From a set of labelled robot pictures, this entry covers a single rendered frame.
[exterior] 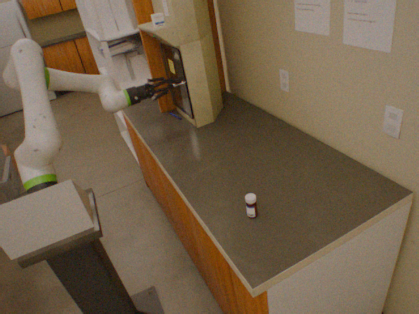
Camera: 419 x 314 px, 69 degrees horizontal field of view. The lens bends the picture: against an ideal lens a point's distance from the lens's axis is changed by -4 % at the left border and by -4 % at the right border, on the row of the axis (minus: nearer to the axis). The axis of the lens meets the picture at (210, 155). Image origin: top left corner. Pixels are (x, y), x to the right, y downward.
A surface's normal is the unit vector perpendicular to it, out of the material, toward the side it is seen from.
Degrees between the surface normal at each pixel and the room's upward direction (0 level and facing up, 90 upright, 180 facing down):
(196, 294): 0
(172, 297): 0
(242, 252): 0
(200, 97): 90
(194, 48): 90
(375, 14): 90
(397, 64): 90
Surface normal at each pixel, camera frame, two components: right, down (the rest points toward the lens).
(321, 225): -0.16, -0.83
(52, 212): 0.41, 0.43
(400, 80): -0.88, 0.36
